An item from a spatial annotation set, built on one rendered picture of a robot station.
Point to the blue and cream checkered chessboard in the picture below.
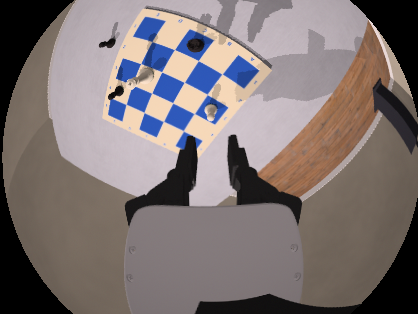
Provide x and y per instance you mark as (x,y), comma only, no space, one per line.
(172,106)

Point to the white chess pawn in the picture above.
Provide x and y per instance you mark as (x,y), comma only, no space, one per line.
(210,109)

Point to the white chess piece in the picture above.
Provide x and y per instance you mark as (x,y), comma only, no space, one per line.
(145,76)

